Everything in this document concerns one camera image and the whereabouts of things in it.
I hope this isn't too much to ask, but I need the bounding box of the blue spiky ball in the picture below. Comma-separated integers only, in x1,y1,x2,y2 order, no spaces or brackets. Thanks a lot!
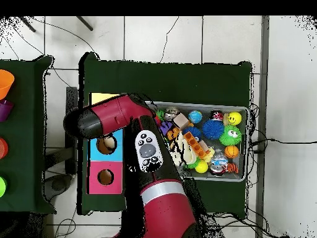
202,119,225,140

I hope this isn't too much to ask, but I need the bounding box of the orange plastic bowl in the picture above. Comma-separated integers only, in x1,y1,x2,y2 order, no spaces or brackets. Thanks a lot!
0,69,15,100

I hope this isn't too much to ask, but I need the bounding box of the small orange basketball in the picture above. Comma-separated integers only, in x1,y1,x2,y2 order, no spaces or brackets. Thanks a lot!
224,145,240,159

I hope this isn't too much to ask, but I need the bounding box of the thin black floor cable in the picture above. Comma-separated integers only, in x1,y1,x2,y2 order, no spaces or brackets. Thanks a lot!
159,16,180,63

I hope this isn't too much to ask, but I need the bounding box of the cream knitted cloth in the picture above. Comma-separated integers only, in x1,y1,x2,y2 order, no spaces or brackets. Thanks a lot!
170,132,199,166

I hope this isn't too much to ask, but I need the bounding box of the orange toy brick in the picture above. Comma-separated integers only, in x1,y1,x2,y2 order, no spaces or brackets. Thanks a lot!
183,131,211,159

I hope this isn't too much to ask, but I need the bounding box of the green spiky ball with eyes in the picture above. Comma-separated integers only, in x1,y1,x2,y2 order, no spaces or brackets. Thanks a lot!
219,124,243,146

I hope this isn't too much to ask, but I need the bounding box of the black upright bar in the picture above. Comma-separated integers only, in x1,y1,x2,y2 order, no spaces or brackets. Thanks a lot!
65,86,79,175

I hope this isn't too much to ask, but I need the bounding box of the thick black floor cable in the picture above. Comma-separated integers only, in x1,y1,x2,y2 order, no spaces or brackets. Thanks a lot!
250,138,317,154

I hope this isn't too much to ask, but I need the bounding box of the shallow mesh bin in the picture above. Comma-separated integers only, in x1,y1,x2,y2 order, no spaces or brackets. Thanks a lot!
145,100,250,182

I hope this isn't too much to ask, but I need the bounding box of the plain wooden block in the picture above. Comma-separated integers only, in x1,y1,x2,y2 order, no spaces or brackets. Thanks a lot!
172,112,190,130

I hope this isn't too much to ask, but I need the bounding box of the yellow smiley ball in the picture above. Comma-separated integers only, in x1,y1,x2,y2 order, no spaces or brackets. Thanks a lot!
227,111,243,125

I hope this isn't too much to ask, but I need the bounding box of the blue-label plastic bottle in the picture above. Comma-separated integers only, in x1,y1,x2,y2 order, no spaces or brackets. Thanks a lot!
209,149,230,177

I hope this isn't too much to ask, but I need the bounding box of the dark green tablecloth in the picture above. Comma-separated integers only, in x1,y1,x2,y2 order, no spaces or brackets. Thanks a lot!
0,55,58,214
77,51,253,216

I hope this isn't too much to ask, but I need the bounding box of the black tripod leg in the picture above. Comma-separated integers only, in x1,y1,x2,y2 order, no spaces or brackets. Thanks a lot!
18,16,37,33
76,16,94,32

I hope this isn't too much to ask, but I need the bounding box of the wooden box with three holes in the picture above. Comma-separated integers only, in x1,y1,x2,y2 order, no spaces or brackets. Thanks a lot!
86,92,124,195

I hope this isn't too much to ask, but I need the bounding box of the purple plastic cup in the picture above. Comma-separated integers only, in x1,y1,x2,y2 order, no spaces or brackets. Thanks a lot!
0,99,14,123

